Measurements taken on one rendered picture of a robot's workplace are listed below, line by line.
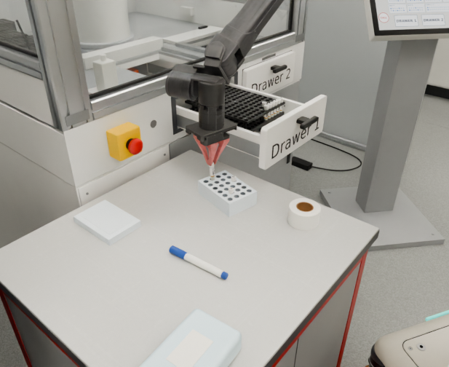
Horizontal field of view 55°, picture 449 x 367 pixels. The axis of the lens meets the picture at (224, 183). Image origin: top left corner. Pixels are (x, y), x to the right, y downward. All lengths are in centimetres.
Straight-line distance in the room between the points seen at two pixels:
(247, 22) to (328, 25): 199
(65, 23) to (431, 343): 128
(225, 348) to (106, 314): 23
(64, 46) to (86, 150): 24
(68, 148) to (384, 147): 152
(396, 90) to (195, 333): 157
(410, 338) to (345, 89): 186
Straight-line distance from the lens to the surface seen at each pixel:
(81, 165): 106
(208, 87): 90
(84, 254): 93
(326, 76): 300
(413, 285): 206
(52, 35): 96
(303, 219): 95
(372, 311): 189
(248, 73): 141
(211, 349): 68
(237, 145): 110
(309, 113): 117
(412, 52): 201
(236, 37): 94
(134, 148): 104
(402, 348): 143
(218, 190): 101
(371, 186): 224
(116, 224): 97
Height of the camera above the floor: 135
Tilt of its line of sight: 32 degrees down
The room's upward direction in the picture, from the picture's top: straight up
